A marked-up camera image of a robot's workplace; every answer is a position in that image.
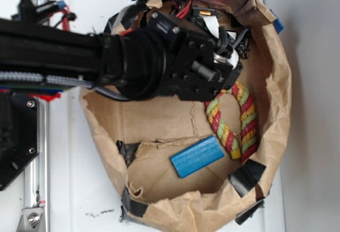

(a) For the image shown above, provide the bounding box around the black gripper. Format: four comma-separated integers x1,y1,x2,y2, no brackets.
147,11,243,101

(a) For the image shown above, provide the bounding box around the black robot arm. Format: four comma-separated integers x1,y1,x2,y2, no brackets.
1,11,243,101

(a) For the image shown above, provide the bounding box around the blue wooden block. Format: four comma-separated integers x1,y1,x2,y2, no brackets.
170,135,224,179

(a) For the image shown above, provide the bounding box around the brown paper bag tray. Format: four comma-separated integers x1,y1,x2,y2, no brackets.
80,0,292,231

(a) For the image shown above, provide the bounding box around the white plastic board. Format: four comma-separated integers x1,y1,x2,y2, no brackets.
48,0,287,232

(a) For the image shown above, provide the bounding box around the multicolour rope toy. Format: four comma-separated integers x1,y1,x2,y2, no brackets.
204,82,258,164

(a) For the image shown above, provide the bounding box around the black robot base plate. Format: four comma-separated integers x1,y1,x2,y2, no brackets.
1,91,39,191

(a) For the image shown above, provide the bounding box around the grey braided cable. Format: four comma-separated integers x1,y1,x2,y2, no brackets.
0,72,131,101

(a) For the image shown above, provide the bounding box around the aluminium frame rail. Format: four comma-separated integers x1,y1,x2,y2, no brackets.
16,0,50,232

